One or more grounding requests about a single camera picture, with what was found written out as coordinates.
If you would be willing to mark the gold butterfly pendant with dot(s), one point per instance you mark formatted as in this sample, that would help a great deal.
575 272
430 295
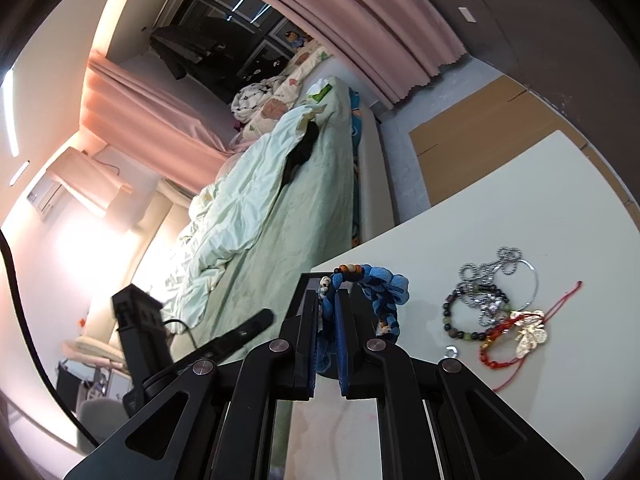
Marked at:
530 337

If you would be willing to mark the bed with green sheet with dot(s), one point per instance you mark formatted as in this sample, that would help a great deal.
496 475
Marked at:
325 185

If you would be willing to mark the light green duvet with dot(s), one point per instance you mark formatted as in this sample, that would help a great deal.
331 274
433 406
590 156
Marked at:
240 210

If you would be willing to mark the green white packet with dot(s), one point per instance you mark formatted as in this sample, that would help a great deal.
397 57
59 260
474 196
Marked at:
320 91

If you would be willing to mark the pink curtain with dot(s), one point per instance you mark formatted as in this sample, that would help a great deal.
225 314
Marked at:
350 10
140 110

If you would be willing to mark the small silver hook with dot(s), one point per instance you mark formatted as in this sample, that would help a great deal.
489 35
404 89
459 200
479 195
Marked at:
452 350

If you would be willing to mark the white air conditioner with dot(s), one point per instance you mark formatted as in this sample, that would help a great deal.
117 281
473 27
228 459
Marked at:
85 180

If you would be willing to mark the white black patterned blanket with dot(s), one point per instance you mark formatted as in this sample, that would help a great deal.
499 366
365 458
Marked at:
255 97

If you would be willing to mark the thin silver bangle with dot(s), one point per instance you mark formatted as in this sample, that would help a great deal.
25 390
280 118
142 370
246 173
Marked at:
536 280

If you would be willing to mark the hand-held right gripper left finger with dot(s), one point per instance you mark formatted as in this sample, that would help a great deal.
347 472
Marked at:
311 355

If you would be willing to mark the cream bear print blanket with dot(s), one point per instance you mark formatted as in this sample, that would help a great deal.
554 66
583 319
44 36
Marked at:
285 95

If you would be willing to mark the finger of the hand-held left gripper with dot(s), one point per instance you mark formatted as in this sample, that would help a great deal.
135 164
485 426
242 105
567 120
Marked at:
240 335

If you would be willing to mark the beige headboard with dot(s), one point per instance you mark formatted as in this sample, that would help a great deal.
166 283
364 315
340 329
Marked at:
167 210

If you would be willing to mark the black garment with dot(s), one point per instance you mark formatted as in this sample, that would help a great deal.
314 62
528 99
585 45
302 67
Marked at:
300 152

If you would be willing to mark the dark window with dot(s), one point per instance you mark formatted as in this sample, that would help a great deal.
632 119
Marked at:
250 55

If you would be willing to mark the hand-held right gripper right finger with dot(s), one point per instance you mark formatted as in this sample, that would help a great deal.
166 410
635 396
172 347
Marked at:
344 350

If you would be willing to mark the bear plush with hat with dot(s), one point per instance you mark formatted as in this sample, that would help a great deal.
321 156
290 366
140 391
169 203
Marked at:
293 39

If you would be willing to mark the flat cardboard sheet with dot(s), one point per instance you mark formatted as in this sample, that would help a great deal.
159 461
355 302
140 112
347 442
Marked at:
475 135

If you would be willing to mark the ceiling strip light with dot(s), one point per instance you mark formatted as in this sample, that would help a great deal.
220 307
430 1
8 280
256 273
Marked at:
11 110

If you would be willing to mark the hanging dark clothes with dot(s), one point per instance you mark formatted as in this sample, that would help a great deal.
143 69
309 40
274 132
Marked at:
175 45

